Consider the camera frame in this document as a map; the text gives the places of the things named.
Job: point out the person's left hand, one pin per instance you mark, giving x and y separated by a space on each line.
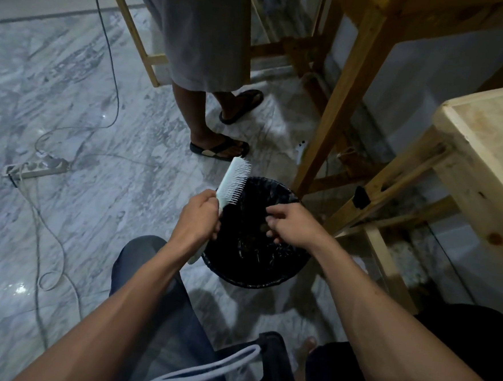
195 225

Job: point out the person's right hand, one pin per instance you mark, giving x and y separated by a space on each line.
300 226

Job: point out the person's left fingers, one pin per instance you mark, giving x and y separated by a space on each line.
215 220

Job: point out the person's right fingers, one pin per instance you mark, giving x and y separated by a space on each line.
275 224

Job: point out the pale green hairbrush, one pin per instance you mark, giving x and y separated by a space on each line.
232 182

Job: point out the person's right forearm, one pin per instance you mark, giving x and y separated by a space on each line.
396 335

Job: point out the person's left forearm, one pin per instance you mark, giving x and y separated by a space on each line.
118 316

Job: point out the black trash bin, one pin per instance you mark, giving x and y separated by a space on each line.
247 256

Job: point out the black sandal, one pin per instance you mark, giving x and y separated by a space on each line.
244 104
220 147

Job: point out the white plug adapter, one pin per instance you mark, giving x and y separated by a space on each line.
300 151

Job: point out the person's leg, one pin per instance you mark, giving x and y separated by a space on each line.
194 115
169 320
227 103
451 339

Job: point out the person's left leg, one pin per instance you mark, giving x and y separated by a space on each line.
169 320

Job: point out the person's bare foot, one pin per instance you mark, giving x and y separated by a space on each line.
305 357

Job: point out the tall wooden table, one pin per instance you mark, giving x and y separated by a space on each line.
362 75

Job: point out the white power strip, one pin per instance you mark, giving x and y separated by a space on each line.
36 168

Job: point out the grey shorts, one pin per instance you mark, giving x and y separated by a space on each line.
202 30

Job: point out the person's right leg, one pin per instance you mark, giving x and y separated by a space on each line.
451 339

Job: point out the light wooden table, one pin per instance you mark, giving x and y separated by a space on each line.
480 170

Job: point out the wooden frame leg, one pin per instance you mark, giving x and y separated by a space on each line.
134 29

